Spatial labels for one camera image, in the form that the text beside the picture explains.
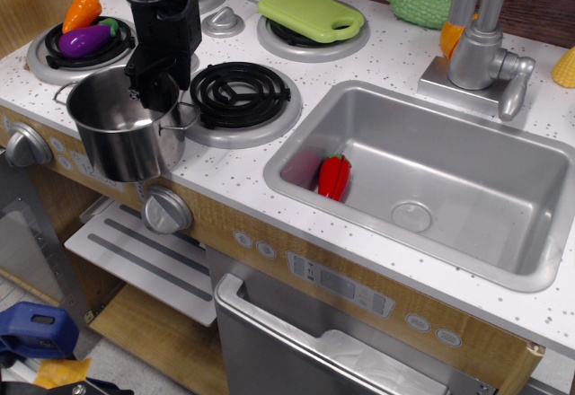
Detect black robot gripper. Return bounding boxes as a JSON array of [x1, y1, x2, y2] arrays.
[[125, 0, 201, 112]]

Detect stainless steel pot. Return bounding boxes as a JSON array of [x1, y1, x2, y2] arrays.
[[60, 66, 199, 182]]

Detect grey countertop knob lower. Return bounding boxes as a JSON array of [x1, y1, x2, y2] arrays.
[[190, 53, 199, 74]]

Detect purple toy eggplant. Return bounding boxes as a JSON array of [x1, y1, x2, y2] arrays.
[[57, 18, 119, 58]]

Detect front right black burner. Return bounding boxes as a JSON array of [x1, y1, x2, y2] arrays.
[[183, 62, 303, 149]]

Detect black burner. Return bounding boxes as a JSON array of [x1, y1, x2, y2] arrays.
[[26, 18, 137, 85], [257, 15, 369, 63], [183, 62, 303, 149]]

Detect grey countertop knob middle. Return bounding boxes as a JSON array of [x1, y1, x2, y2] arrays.
[[201, 6, 245, 39]]

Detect orange toy carrot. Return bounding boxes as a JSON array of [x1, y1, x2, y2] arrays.
[[62, 0, 102, 34]]

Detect front left black burner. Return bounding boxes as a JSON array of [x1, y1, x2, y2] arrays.
[[26, 18, 137, 85]]

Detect grey oven knob right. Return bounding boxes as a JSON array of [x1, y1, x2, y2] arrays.
[[140, 184, 194, 234]]

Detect grey oven knob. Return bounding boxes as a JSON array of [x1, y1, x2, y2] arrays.
[[5, 122, 52, 168], [140, 184, 194, 234]]

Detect grey oven knob left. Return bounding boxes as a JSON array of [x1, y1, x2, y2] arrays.
[[5, 122, 52, 168]]

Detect back right black burner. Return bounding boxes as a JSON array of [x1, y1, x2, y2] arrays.
[[257, 15, 369, 63]]

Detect green toy cutting board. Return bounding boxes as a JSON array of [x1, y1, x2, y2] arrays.
[[257, 0, 365, 44]]

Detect white oven shelf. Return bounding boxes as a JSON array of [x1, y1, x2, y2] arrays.
[[65, 199, 216, 327]]

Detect red toy pepper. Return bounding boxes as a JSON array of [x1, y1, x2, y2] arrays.
[[318, 154, 351, 201]]

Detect silver oven door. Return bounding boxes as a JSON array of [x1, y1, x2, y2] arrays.
[[1, 150, 93, 326]]

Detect silver dishwasher door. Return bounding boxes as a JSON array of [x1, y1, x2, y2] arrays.
[[208, 249, 496, 394]]

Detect green toy bitter gourd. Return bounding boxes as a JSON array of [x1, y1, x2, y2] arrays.
[[386, 0, 452, 30]]

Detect yellow cloth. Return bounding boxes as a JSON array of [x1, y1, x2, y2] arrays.
[[33, 357, 92, 389]]

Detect orange toy fruit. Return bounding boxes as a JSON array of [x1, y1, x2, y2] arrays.
[[439, 13, 466, 59]]

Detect grey toy faucet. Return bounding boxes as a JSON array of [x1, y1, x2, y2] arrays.
[[417, 0, 535, 122]]

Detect grey toy sink basin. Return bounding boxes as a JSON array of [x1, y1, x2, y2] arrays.
[[264, 81, 574, 293]]

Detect yellow toy corn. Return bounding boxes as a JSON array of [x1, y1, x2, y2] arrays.
[[551, 47, 575, 89]]

